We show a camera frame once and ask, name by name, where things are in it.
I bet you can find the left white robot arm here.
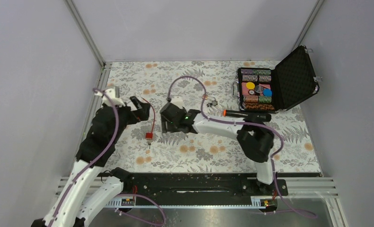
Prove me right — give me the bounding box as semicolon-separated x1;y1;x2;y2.
32;96;151;227

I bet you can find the black poker chip case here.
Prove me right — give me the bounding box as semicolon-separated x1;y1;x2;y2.
232;45;320;113

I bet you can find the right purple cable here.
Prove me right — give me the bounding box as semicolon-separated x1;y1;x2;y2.
167;76;317;219

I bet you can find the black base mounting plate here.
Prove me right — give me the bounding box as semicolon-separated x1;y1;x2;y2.
103;171;288;207

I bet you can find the floral tablecloth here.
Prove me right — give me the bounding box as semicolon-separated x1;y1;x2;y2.
91;60;322;174

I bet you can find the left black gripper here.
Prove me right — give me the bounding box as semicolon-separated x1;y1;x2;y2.
110;95;150;143

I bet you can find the yellow poker chip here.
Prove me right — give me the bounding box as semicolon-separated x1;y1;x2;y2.
245;82;255;90

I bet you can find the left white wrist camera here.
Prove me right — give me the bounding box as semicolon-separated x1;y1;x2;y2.
102;86;126;107

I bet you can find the blue poker chip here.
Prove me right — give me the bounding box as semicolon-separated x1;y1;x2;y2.
263;89;272;97

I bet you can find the red padlock with keys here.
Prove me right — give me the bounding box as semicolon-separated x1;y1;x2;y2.
142;98;156;148

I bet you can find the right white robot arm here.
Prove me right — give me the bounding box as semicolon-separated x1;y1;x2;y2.
160;103;276;195

